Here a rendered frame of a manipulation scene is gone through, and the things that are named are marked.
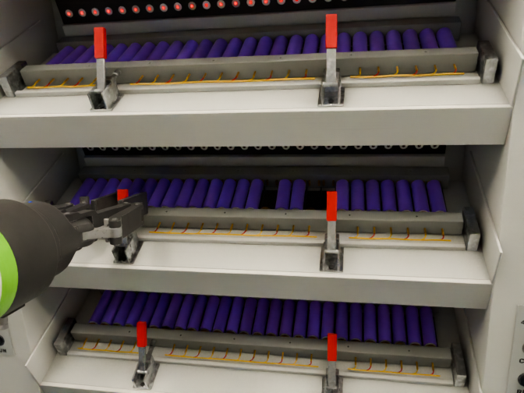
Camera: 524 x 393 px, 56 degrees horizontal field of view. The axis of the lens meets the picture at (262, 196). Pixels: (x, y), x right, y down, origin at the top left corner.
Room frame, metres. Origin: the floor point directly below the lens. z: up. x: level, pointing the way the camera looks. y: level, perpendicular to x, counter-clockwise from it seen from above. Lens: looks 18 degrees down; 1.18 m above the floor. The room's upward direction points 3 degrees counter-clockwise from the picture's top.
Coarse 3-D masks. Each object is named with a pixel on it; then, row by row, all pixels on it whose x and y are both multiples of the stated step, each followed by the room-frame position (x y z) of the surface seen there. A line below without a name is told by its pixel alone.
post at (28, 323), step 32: (0, 0) 0.68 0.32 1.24; (32, 0) 0.75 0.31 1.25; (0, 32) 0.67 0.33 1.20; (0, 160) 0.62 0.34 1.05; (32, 160) 0.68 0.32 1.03; (0, 192) 0.61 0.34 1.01; (64, 288) 0.70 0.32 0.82; (32, 320) 0.62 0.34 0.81; (0, 384) 0.61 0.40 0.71; (32, 384) 0.60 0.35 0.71
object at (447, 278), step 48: (48, 192) 0.70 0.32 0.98; (480, 192) 0.56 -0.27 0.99; (384, 240) 0.56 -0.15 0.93; (480, 240) 0.54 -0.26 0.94; (96, 288) 0.59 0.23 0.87; (144, 288) 0.58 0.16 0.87; (192, 288) 0.56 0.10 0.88; (240, 288) 0.55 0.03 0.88; (288, 288) 0.54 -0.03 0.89; (336, 288) 0.52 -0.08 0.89; (384, 288) 0.51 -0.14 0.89; (432, 288) 0.50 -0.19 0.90; (480, 288) 0.49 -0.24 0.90
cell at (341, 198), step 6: (342, 180) 0.66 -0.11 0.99; (336, 186) 0.65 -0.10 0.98; (342, 186) 0.64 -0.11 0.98; (348, 186) 0.65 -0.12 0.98; (342, 192) 0.63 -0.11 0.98; (348, 192) 0.64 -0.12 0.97; (342, 198) 0.62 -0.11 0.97; (348, 198) 0.63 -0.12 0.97; (342, 204) 0.61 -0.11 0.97; (348, 204) 0.61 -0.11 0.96; (348, 210) 0.60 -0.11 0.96
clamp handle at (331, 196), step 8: (328, 192) 0.55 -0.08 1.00; (336, 192) 0.55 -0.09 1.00; (328, 200) 0.55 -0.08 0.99; (336, 200) 0.54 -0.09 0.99; (328, 208) 0.54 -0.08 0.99; (336, 208) 0.54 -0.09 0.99; (328, 216) 0.54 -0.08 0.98; (336, 216) 0.54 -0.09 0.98; (328, 224) 0.54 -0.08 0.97; (328, 232) 0.54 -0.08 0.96; (328, 240) 0.54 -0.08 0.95; (328, 248) 0.53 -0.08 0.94
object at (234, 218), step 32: (160, 224) 0.63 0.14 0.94; (192, 224) 0.62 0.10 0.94; (224, 224) 0.61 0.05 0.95; (256, 224) 0.60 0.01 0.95; (288, 224) 0.59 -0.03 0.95; (320, 224) 0.59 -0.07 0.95; (352, 224) 0.58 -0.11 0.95; (384, 224) 0.57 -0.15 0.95; (416, 224) 0.56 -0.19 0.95; (448, 224) 0.55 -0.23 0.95
